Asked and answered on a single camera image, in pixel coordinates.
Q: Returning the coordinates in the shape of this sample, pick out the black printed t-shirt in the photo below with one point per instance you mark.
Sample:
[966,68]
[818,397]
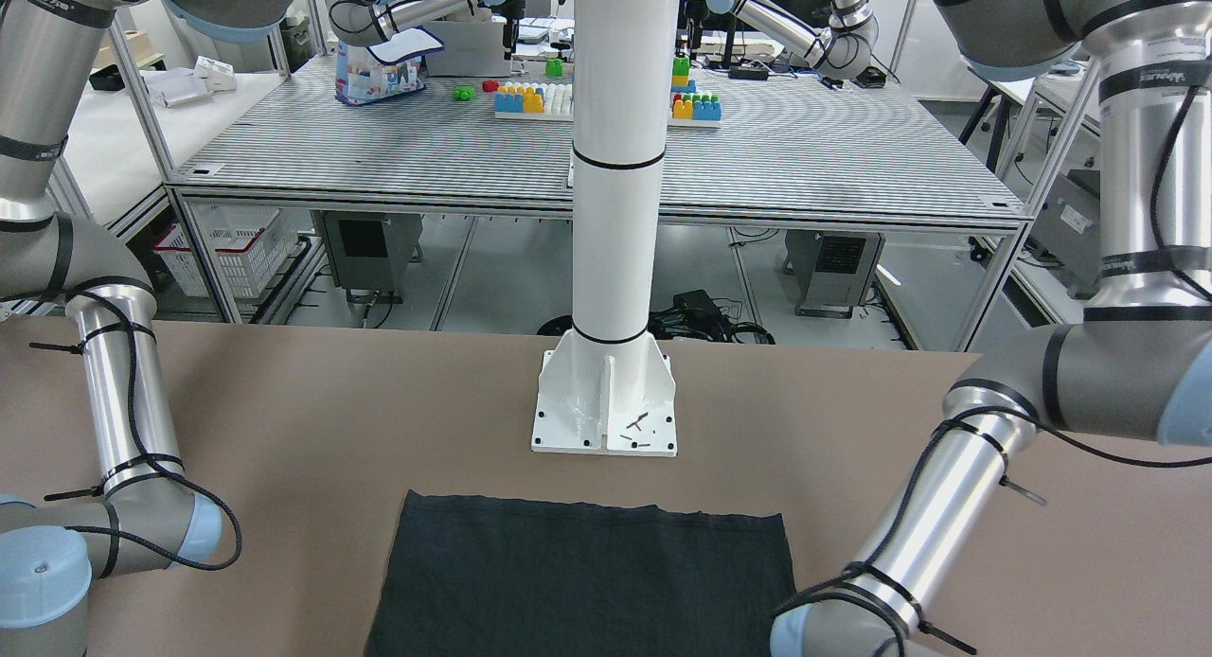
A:
[481,576]

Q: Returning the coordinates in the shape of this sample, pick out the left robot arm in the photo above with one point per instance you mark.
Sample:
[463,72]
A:
[1136,366]

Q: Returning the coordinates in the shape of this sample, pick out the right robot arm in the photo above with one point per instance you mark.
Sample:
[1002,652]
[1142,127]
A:
[144,513]

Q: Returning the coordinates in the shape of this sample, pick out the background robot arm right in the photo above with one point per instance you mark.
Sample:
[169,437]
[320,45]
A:
[841,50]

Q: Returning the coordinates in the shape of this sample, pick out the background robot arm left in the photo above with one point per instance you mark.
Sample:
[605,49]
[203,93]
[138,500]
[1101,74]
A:
[364,23]

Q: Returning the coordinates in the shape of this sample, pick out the colourful toy block set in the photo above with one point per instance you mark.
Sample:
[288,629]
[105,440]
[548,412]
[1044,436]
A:
[686,105]

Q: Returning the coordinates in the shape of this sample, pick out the striped aluminium work table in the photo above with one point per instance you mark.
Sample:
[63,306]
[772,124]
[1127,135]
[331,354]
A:
[789,153]

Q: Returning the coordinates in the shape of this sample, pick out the patterned blue bag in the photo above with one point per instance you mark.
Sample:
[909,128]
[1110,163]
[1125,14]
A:
[366,75]

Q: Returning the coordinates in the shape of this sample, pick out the white plastic basket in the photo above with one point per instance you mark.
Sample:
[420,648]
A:
[251,243]

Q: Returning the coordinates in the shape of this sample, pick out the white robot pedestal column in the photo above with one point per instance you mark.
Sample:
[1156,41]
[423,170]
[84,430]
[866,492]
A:
[607,387]

